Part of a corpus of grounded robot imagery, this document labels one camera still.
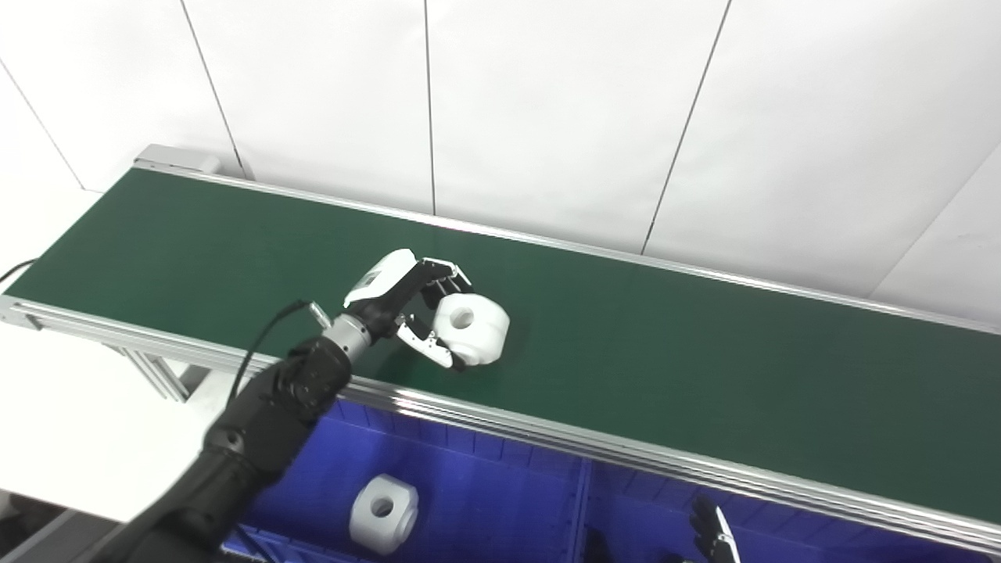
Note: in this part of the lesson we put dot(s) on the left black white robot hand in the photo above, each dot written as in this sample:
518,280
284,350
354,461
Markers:
387,293

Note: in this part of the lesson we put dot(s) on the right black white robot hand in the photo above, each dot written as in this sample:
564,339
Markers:
715,536

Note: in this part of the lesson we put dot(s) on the white round part with holes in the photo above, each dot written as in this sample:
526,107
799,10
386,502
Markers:
383,512
473,328

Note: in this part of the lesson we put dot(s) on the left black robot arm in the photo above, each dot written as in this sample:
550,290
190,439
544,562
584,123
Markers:
258,422

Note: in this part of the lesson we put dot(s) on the blue plastic bin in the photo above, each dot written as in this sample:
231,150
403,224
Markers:
649,516
485,500

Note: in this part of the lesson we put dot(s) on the small black part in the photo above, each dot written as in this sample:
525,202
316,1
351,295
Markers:
594,546

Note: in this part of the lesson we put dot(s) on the green conveyor belt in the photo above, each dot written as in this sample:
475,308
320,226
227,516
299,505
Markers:
626,344

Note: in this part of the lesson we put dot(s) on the aluminium conveyor support leg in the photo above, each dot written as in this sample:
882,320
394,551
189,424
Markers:
160,375

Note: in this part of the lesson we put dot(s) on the grey conveyor end housing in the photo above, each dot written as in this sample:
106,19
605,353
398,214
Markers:
176,160

